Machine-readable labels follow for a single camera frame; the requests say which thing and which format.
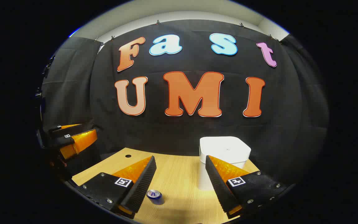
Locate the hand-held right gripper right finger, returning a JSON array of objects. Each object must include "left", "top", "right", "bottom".
[{"left": 205, "top": 155, "right": 288, "bottom": 218}]

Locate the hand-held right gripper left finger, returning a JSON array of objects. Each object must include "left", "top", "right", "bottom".
[{"left": 76, "top": 156, "right": 157, "bottom": 219}]

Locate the blue pop can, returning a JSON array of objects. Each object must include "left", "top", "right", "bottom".
[{"left": 146, "top": 189, "right": 164, "bottom": 205}]

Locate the white desktop garbage bin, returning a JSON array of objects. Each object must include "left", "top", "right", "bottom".
[{"left": 199, "top": 136, "right": 251, "bottom": 191}]

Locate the wooden desktop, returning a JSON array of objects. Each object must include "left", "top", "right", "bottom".
[{"left": 72, "top": 147, "right": 260, "bottom": 224}]

